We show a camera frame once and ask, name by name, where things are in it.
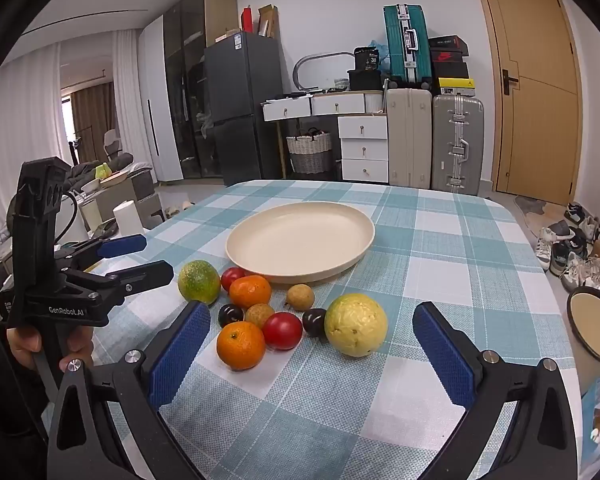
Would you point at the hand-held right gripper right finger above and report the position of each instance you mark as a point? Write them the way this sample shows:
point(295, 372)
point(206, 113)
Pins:
point(442, 355)

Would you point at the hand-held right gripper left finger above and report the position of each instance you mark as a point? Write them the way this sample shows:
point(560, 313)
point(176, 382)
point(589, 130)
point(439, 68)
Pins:
point(180, 350)

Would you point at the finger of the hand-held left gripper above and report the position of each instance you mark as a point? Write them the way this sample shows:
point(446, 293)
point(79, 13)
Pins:
point(147, 272)
point(122, 245)

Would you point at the green guava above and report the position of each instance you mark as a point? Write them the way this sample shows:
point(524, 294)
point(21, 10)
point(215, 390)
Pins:
point(199, 282)

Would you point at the dark purple plum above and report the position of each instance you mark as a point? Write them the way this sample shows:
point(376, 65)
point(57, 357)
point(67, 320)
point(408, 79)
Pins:
point(313, 322)
point(230, 316)

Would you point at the orange mandarin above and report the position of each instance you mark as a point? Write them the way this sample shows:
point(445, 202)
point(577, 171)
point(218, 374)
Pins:
point(250, 291)
point(240, 346)

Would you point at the red tomato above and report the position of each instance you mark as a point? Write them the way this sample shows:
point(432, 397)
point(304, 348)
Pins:
point(282, 331)
point(232, 278)

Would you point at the brown longan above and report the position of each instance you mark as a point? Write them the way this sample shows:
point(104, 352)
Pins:
point(259, 313)
point(300, 297)

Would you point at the yellow guava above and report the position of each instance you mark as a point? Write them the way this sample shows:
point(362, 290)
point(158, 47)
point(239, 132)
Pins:
point(356, 325)

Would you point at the cream round plate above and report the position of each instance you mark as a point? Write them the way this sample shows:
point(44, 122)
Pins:
point(300, 240)

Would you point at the person's left forearm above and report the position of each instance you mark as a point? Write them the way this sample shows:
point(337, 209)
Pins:
point(5, 410)

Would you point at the person's left hand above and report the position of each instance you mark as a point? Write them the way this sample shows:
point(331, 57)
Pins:
point(22, 342)

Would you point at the white cylindrical appliance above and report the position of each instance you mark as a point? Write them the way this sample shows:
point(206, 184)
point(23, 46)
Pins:
point(126, 217)

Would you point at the grey coffee table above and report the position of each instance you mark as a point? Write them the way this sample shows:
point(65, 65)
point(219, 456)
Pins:
point(140, 195)

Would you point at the beige slipper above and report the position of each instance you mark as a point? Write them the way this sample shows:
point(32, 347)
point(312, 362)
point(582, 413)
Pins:
point(170, 210)
point(185, 205)

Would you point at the grey sofa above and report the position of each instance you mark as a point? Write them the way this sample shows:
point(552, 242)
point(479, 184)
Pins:
point(130, 167)

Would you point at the teal checkered tablecloth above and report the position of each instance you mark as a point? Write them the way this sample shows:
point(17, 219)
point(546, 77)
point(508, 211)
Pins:
point(430, 270)

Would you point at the white office chair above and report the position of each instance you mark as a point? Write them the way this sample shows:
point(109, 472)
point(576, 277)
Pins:
point(112, 141)

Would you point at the white sheer curtain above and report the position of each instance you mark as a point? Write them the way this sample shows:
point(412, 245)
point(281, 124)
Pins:
point(20, 125)
point(127, 85)

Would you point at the brown curtain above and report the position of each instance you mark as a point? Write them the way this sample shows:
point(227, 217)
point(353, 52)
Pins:
point(92, 115)

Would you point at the round black-rimmed stool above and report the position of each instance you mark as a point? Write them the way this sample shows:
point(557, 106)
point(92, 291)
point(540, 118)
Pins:
point(595, 325)

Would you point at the pile of sneakers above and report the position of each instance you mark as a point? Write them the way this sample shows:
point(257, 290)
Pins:
point(560, 250)

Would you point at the white wardrobe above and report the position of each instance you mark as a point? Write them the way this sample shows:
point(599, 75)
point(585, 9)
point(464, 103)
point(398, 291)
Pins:
point(155, 85)

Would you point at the grey doormat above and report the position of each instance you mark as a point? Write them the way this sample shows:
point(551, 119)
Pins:
point(535, 215)

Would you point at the dark glass-door cabinet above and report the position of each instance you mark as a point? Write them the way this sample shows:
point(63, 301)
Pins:
point(185, 85)

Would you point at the dark grey refrigerator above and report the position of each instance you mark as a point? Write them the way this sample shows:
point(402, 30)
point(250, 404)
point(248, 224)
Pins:
point(240, 110)

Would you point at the woven laundry basket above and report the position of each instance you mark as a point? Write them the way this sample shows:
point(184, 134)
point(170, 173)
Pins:
point(310, 152)

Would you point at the silver suitcase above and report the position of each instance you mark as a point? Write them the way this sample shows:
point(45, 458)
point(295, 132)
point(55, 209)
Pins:
point(447, 145)

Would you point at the white drawer chest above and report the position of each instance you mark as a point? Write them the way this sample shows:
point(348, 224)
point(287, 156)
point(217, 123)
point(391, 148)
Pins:
point(362, 150)

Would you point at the beige suitcase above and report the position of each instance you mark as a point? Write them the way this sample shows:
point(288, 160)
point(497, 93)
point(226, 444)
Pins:
point(407, 135)

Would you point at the white dressing table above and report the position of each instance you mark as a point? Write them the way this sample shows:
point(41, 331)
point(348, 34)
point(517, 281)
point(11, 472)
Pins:
point(300, 107)

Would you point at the wooden door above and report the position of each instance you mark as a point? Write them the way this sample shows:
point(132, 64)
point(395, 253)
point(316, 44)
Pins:
point(530, 135)

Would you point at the cardboard box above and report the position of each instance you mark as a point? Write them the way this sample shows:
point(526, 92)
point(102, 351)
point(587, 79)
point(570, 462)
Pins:
point(267, 22)

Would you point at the oval mirror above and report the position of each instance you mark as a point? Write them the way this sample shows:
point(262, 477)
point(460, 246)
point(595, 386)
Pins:
point(325, 72)

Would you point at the grey striped bowl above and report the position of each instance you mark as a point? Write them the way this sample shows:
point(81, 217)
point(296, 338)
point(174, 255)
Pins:
point(340, 83)

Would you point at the plain black shoe box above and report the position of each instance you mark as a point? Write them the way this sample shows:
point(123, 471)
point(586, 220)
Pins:
point(450, 70)

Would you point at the black storage box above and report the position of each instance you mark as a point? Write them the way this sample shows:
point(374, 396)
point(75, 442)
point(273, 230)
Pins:
point(365, 80)

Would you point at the black shoe box red logo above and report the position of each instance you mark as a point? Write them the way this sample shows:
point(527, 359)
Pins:
point(449, 56)

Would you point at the black printed bag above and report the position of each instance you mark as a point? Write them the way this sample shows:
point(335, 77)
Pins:
point(365, 57)

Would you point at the blue plastic bag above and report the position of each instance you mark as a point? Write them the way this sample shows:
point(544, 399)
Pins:
point(384, 50)

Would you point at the teal suitcase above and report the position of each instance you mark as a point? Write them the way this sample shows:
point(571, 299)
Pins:
point(397, 45)

